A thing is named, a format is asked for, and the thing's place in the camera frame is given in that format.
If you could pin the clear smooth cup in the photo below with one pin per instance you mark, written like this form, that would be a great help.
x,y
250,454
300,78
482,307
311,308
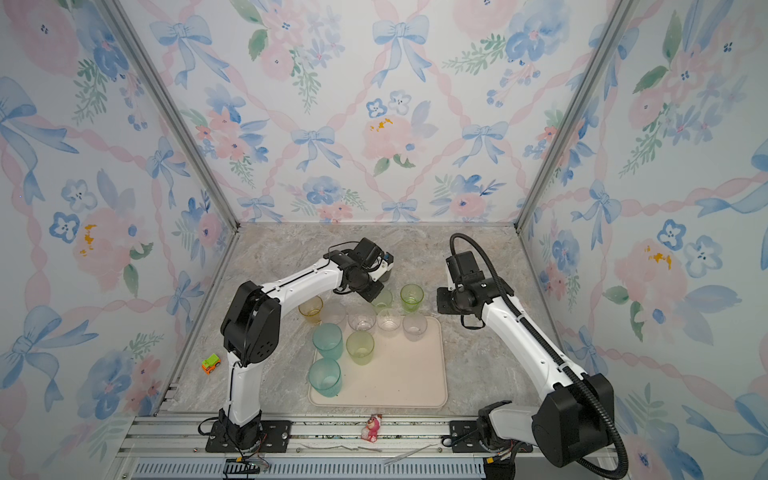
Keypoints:
x,y
361,317

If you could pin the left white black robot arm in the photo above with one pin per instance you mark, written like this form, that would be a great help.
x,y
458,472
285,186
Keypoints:
x,y
251,328

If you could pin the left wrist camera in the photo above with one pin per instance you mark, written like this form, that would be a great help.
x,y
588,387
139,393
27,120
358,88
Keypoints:
x,y
383,268

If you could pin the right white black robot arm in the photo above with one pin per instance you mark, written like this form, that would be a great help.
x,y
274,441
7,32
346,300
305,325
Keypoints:
x,y
565,426

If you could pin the left aluminium corner post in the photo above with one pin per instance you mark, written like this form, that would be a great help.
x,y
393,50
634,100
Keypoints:
x,y
117,19

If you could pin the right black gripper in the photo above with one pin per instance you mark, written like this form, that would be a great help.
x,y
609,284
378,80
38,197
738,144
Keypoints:
x,y
443,306

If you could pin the right aluminium corner post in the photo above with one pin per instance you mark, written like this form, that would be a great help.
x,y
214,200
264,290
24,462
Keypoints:
x,y
614,28

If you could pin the beige plastic tray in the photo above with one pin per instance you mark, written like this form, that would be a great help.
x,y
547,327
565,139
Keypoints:
x,y
402,374

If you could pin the clear textured cup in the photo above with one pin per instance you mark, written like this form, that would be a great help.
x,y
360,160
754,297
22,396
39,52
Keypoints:
x,y
414,326
334,312

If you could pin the aluminium rail frame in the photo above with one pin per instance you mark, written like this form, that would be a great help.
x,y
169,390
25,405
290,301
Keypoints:
x,y
172,446

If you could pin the teal cup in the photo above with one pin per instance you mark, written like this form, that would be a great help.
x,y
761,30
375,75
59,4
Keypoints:
x,y
328,340
325,377

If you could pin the pink bear toy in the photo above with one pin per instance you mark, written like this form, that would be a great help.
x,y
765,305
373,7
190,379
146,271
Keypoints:
x,y
371,429

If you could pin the bright green cup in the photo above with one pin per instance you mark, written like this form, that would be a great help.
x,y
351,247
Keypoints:
x,y
412,296

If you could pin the light green textured cup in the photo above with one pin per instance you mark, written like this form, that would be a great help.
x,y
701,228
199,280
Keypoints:
x,y
360,346
384,300

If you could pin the yellow amber cup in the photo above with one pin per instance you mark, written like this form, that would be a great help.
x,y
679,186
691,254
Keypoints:
x,y
311,310

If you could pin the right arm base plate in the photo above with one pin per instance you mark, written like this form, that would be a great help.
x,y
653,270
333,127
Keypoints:
x,y
477,436

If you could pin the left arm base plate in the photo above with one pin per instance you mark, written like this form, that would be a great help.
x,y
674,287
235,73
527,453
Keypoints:
x,y
271,436

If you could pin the aluminium corner post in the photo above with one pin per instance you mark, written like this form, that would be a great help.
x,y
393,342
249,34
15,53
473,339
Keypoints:
x,y
117,19
614,28

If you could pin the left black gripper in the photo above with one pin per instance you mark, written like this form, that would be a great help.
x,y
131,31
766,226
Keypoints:
x,y
372,295

